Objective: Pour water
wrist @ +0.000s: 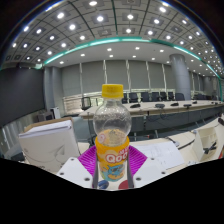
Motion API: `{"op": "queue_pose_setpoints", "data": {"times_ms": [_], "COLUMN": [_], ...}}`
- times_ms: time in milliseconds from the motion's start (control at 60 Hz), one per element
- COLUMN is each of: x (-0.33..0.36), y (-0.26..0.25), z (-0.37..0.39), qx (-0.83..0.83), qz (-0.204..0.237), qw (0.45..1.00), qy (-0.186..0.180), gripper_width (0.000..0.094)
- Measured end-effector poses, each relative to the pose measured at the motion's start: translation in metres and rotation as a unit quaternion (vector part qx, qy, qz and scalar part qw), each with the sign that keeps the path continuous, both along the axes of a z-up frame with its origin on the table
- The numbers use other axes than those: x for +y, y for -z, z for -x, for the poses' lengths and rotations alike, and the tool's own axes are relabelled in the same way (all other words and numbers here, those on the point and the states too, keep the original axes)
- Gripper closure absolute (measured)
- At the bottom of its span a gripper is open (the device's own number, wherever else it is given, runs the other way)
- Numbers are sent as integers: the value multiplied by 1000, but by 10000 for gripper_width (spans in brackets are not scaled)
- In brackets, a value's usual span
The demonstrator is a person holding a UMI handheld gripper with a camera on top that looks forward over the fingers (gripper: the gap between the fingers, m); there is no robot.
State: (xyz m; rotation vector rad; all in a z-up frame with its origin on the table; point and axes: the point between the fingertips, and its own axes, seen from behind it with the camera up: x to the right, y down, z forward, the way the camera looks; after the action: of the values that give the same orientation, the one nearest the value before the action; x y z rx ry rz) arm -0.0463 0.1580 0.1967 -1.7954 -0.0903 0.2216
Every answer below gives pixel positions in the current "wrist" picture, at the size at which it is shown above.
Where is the grey boxy monitor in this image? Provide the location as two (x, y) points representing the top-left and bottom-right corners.
(36, 111), (54, 123)

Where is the row of black office chairs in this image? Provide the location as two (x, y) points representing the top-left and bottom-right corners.
(80, 91), (214, 111)

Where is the flat round red coaster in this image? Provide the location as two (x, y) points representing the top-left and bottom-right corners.
(118, 180), (130, 190)

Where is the white cardboard box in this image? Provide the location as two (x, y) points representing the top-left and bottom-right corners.
(18, 117), (81, 165)

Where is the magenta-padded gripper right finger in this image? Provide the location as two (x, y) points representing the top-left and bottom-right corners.
(126, 144), (168, 190)

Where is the small blue round disc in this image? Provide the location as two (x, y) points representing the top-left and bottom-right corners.
(98, 179), (110, 190)

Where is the group of ceiling lights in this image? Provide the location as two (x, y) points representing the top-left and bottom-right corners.
(4, 0), (224, 78)

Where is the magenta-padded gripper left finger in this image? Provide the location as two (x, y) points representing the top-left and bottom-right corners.
(56, 144), (99, 190)

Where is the yellow-capped clear drink bottle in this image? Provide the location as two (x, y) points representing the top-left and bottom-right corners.
(92, 83), (133, 183)

